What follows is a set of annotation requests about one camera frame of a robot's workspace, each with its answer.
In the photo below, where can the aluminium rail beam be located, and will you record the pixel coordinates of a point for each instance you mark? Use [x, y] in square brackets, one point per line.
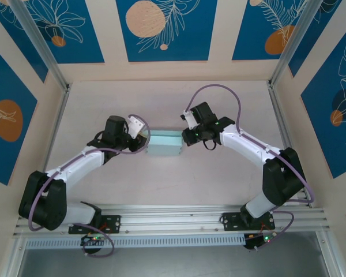
[173, 217]

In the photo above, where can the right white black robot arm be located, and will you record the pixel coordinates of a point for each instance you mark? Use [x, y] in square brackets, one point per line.
[245, 144]

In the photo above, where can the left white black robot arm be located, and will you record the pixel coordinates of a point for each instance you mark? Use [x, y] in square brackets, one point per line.
[80, 161]

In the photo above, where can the blue poster with peach circle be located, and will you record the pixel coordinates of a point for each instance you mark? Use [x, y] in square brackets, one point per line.
[167, 29]

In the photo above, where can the blue floral wall poster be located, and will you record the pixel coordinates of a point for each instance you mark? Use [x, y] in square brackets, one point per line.
[262, 31]
[334, 115]
[72, 31]
[8, 115]

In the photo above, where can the aluminium frame post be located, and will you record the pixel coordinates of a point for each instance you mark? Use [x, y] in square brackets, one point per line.
[294, 37]
[37, 34]

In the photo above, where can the grey metal sheet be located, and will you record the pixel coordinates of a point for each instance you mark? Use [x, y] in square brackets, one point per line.
[173, 264]

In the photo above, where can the light blue paper box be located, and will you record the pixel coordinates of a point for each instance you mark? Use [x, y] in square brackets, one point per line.
[164, 142]

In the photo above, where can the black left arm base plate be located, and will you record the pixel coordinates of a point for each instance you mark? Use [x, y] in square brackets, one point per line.
[114, 223]

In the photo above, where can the aluminium side rail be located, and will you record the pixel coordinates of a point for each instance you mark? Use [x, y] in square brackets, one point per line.
[287, 121]
[56, 121]

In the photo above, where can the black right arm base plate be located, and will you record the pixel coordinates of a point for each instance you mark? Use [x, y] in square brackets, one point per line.
[232, 221]

